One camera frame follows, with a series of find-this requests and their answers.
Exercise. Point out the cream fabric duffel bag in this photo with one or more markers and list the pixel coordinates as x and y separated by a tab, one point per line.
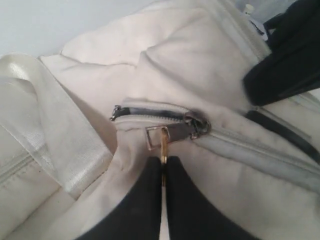
77	127

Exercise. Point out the black and white marker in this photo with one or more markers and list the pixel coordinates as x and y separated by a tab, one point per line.
259	27

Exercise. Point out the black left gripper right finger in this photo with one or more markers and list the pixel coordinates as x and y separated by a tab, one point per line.
189	213

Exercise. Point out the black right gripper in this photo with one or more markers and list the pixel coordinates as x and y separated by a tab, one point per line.
293	67

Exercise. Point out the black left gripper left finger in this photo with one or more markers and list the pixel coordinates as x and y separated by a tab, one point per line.
138	215

